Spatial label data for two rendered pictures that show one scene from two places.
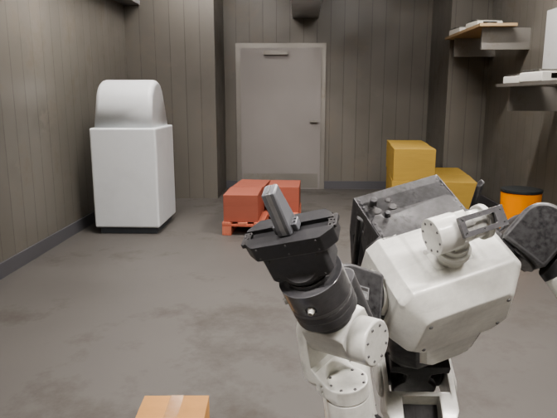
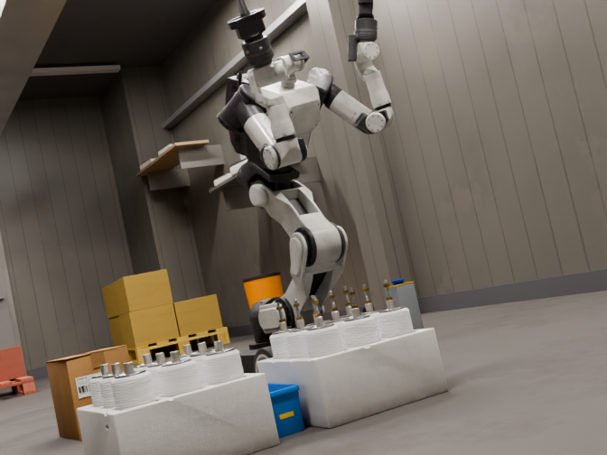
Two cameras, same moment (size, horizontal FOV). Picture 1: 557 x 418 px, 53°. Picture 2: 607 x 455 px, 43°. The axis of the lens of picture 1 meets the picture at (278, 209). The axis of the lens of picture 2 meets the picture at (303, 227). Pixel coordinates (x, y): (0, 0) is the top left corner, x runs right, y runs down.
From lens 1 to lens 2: 2.04 m
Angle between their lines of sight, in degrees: 36
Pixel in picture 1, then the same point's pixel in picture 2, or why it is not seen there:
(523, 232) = (313, 79)
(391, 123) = (94, 284)
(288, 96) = not seen: outside the picture
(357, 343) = (279, 65)
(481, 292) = (307, 97)
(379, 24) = (54, 177)
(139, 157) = not seen: outside the picture
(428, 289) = (284, 92)
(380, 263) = not seen: hidden behind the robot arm
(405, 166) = (139, 292)
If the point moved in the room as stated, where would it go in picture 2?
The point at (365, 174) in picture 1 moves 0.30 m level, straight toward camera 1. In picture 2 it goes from (76, 350) to (79, 350)
